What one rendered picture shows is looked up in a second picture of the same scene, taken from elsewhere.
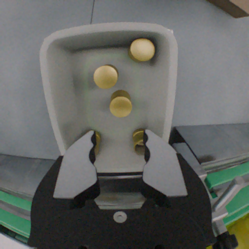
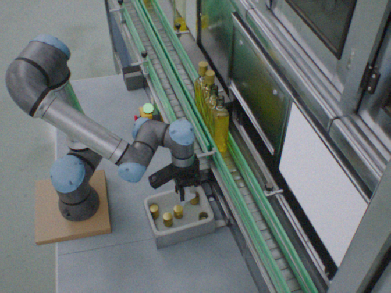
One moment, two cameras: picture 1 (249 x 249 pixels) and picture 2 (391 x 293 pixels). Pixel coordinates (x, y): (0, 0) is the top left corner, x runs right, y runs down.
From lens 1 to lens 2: 1.57 m
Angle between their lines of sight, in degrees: 40
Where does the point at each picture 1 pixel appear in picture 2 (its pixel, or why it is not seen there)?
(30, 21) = (143, 275)
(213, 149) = not seen: hidden behind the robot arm
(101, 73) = (166, 217)
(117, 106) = (178, 209)
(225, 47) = not seen: hidden behind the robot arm
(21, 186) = (246, 244)
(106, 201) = (223, 194)
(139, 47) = (153, 208)
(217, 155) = not seen: hidden behind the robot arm
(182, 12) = (124, 205)
